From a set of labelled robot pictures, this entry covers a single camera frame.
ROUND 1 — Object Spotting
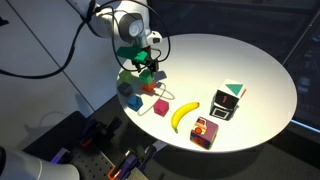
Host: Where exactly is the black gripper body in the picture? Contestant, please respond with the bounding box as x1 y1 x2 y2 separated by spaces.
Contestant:
131 54 160 70

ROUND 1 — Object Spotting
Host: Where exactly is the dark green block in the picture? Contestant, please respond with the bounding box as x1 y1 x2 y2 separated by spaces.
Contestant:
138 69 156 85

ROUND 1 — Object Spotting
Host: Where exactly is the light green block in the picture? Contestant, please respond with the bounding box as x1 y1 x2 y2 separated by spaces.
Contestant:
118 69 135 84

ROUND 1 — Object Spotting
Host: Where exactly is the red block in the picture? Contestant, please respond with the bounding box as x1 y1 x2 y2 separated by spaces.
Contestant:
140 81 157 94

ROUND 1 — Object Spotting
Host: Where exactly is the grey block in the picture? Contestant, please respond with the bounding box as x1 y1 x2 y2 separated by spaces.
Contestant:
116 81 134 98

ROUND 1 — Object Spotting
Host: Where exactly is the blue block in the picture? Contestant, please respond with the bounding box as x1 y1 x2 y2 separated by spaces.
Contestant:
126 93 144 113

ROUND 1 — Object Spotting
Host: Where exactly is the magenta block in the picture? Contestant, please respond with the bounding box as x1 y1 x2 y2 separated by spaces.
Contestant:
152 98 171 118

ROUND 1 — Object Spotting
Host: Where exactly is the yellow banana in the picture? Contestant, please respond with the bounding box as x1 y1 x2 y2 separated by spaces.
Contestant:
170 101 201 134

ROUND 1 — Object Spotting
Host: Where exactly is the purple orange spring clamp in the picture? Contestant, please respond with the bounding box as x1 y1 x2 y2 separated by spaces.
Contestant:
79 116 123 149
107 145 158 180

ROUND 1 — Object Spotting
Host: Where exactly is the white black picture cube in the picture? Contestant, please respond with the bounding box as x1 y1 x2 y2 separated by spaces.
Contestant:
209 78 247 122

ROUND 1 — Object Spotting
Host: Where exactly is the purple picture cube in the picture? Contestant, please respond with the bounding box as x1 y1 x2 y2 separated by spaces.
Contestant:
189 116 220 151

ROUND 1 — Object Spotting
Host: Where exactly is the perforated metal breadboard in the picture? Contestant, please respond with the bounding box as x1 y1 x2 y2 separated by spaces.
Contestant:
70 142 149 180

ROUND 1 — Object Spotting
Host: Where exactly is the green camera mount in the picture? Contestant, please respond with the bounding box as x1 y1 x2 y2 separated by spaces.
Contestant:
116 45 150 65

